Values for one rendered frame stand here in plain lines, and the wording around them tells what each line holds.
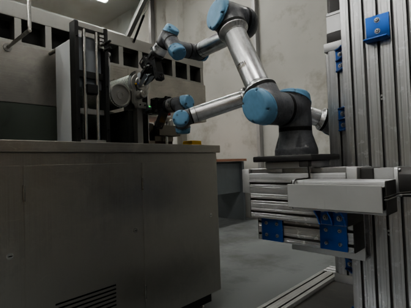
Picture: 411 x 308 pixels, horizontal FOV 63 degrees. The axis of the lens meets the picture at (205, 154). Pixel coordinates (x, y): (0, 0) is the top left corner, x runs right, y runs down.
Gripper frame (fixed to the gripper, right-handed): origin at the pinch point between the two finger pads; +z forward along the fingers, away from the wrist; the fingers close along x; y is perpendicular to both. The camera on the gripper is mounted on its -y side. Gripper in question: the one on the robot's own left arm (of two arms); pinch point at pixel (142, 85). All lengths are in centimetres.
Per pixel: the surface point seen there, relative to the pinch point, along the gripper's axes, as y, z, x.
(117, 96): -2.7, 7.6, 12.8
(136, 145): -42.5, 2.6, 23.1
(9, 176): -49, 12, 72
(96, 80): -8.0, -3.7, 31.4
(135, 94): -3.5, 3.8, 4.2
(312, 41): 101, -44, -290
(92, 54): 2.8, -9.7, 31.9
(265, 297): -117, 52, -59
